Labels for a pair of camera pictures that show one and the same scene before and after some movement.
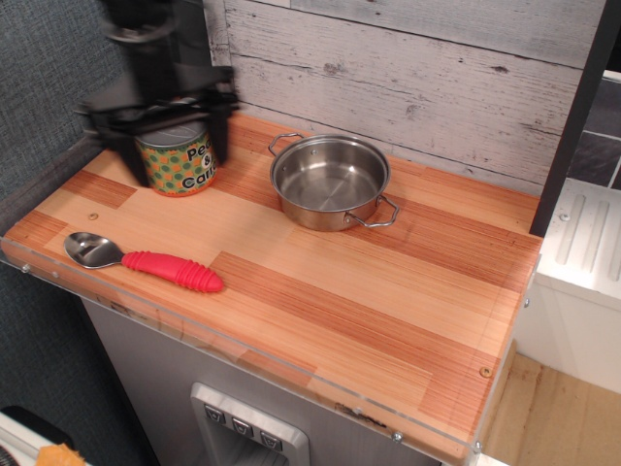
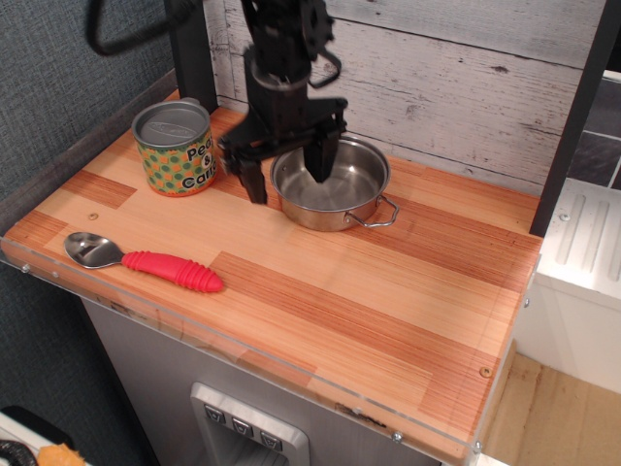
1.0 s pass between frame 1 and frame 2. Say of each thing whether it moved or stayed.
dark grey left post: stayed
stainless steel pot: stayed
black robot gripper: moved
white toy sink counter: stayed
